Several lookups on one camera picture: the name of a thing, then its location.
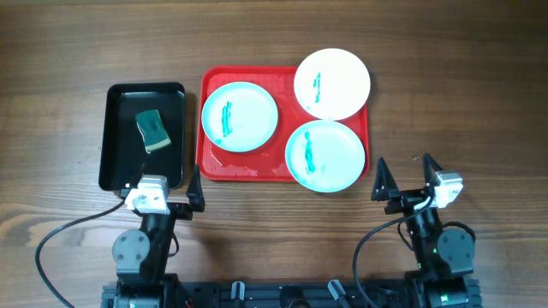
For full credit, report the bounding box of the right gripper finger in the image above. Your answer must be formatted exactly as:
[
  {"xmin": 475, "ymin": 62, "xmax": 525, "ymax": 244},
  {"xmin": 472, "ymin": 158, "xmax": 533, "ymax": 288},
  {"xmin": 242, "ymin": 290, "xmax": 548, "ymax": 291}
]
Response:
[
  {"xmin": 371, "ymin": 157, "xmax": 400, "ymax": 201},
  {"xmin": 423, "ymin": 153, "xmax": 444, "ymax": 187}
]

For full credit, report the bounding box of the light blue plate front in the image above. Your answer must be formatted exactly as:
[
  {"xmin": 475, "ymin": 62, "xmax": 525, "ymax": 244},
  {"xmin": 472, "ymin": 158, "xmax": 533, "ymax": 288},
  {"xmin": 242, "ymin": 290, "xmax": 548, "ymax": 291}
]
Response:
[{"xmin": 284, "ymin": 120, "xmax": 366, "ymax": 193}]

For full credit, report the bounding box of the light blue plate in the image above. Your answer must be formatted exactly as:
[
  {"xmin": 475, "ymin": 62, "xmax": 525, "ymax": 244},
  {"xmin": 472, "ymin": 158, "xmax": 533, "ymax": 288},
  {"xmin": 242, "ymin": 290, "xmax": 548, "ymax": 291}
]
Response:
[
  {"xmin": 201, "ymin": 81, "xmax": 278, "ymax": 152},
  {"xmin": 284, "ymin": 120, "xmax": 366, "ymax": 193}
]

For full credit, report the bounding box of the green yellow sponge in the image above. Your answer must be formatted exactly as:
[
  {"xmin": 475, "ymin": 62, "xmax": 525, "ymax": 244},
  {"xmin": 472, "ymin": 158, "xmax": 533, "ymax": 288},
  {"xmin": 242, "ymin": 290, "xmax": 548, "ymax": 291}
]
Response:
[{"xmin": 135, "ymin": 110, "xmax": 171, "ymax": 153}]

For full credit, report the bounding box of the white plate with green stain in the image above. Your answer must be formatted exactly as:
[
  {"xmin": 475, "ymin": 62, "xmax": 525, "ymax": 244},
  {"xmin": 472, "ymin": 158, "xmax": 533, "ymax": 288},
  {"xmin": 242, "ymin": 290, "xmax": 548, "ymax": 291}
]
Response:
[{"xmin": 294, "ymin": 48, "xmax": 371, "ymax": 121}]

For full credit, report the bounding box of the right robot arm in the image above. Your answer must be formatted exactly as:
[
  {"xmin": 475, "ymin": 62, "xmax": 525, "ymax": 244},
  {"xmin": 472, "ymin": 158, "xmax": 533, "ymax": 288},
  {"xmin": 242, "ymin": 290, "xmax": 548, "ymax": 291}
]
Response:
[{"xmin": 372, "ymin": 154, "xmax": 476, "ymax": 307}]

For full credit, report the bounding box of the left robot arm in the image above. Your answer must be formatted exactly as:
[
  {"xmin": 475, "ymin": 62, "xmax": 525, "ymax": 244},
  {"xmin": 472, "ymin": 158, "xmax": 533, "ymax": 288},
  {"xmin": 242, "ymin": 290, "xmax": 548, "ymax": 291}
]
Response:
[{"xmin": 101, "ymin": 165, "xmax": 206, "ymax": 308}]

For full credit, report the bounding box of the black rectangular tray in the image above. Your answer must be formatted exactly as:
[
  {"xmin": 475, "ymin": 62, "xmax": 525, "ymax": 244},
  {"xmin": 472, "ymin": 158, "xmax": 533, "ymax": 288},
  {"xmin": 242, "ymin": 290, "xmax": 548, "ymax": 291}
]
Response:
[{"xmin": 98, "ymin": 82, "xmax": 186, "ymax": 192}]

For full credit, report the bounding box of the red plastic tray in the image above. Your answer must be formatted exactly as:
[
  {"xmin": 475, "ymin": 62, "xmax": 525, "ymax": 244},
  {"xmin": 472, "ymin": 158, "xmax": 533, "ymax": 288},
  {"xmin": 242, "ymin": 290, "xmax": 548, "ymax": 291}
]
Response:
[{"xmin": 195, "ymin": 65, "xmax": 371, "ymax": 183}]

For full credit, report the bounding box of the right black cable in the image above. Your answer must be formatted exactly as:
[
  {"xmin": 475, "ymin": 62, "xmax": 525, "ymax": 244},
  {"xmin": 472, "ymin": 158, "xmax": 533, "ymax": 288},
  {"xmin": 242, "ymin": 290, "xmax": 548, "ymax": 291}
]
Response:
[{"xmin": 352, "ymin": 196, "xmax": 433, "ymax": 308}]

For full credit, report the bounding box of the black cable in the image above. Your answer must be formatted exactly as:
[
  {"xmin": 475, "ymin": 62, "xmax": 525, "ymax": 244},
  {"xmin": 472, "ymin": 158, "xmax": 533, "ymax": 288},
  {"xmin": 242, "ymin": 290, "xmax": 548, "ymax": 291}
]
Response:
[
  {"xmin": 34, "ymin": 190, "xmax": 132, "ymax": 308},
  {"xmin": 352, "ymin": 196, "xmax": 433, "ymax": 308}
]

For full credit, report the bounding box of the left black cable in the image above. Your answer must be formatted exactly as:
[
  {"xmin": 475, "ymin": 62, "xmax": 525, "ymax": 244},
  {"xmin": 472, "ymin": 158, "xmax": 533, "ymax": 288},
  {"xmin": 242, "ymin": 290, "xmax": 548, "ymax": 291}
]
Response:
[{"xmin": 34, "ymin": 190, "xmax": 132, "ymax": 308}]

